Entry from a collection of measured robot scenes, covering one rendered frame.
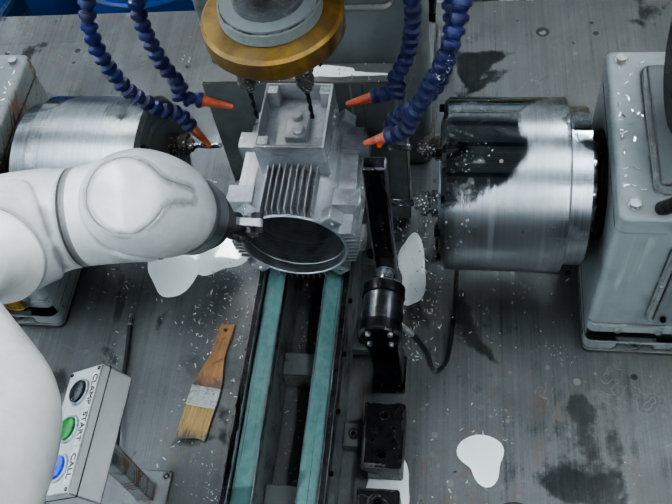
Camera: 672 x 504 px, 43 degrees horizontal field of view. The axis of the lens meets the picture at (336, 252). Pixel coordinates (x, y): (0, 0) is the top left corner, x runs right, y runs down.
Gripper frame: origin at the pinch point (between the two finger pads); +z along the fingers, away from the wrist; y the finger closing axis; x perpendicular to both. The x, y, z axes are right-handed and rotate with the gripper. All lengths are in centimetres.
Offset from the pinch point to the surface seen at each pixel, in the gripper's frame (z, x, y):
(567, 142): 0.1, -12.4, -43.3
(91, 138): 0.0, -12.3, 22.1
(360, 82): 7.8, -22.2, -14.9
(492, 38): 60, -44, -35
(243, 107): 12.4, -19.5, 3.6
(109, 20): 63, -50, 49
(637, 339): 23, 14, -57
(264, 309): 14.8, 11.2, -0.4
